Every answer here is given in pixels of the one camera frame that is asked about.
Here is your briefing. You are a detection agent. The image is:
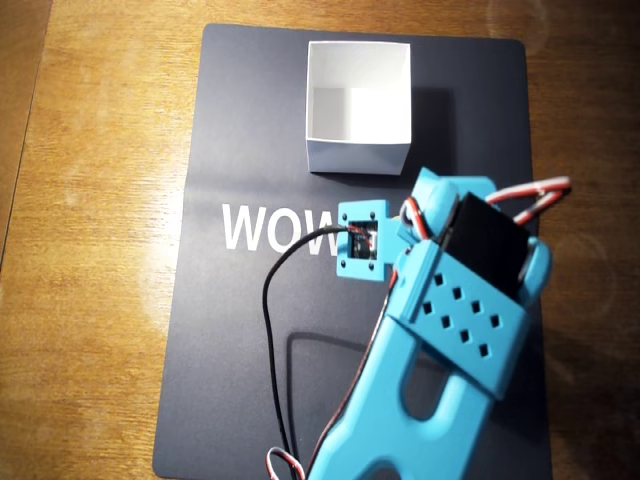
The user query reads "red white servo wire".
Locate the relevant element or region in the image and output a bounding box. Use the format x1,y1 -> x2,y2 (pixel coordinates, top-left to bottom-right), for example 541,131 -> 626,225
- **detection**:
487,175 -> 572,226

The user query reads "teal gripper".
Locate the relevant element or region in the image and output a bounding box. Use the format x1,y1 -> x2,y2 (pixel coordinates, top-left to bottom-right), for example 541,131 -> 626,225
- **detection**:
397,167 -> 497,246

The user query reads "black camera cable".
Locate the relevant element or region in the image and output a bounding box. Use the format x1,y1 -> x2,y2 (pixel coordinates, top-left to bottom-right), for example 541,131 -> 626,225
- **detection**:
263,225 -> 351,480

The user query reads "white cardboard box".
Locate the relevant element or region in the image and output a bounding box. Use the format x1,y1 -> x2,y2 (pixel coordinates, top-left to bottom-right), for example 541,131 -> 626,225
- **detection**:
303,40 -> 413,176

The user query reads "black WOWROBO mat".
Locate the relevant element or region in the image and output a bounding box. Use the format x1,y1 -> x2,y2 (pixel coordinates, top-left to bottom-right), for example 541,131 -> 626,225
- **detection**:
152,23 -> 554,480

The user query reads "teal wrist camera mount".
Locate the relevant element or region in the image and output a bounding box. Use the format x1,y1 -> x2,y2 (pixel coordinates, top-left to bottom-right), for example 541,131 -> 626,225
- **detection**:
333,198 -> 389,281

